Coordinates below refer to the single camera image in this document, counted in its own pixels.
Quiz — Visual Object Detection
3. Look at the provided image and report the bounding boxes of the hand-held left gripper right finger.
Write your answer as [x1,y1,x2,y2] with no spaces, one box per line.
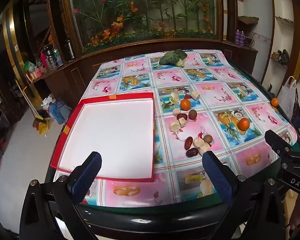
[202,151,294,240]

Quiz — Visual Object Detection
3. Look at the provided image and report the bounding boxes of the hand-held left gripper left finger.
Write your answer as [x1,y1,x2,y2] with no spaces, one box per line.
[19,151,102,240]

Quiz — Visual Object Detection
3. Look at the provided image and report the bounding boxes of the red tray with white inside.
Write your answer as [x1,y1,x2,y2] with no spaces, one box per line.
[51,92,155,182]

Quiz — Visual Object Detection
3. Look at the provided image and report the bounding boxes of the white plastic bag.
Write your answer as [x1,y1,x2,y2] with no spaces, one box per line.
[276,76,298,120]

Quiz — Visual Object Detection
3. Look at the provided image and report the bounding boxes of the yellow dustpan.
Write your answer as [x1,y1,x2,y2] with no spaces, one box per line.
[37,120,51,136]

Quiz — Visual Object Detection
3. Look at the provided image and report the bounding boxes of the blue water jug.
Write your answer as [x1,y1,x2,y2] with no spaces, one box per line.
[49,102,65,125]

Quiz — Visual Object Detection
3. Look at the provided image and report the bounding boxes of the printed pink and blue tablecloth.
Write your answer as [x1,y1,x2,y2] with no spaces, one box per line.
[54,49,298,208]

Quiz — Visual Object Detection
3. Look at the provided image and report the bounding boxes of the grey shoes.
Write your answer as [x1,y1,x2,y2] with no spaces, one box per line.
[271,49,290,64]

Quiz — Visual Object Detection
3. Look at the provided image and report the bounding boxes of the dark table with green rim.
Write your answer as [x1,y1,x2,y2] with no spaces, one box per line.
[44,49,300,240]

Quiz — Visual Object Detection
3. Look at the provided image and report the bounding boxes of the dark wooden cabinet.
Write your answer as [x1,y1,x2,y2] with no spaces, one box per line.
[27,39,259,110]

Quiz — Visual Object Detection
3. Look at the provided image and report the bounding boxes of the pink box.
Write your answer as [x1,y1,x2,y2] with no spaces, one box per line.
[30,66,44,79]

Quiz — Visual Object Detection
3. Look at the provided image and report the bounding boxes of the clear bottle with green label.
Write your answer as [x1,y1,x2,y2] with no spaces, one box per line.
[53,47,63,65]

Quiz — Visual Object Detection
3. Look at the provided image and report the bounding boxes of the green snack bag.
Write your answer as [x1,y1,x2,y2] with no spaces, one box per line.
[24,60,37,73]

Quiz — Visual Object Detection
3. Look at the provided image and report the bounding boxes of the black thermos flask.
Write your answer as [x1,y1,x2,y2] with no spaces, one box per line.
[44,44,56,68]

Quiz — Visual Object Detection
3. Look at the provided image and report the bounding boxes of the dark steel thermos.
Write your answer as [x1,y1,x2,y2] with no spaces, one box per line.
[65,37,75,60]

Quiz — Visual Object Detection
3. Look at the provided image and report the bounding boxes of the green leafy vegetable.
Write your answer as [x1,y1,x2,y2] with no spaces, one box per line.
[159,49,188,67]

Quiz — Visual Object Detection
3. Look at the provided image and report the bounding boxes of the glass case of artificial plants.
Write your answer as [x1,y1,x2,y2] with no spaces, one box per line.
[61,0,225,53]

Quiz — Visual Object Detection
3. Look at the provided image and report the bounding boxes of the broom with pale handle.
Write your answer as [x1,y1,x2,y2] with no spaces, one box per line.
[15,79,44,130]

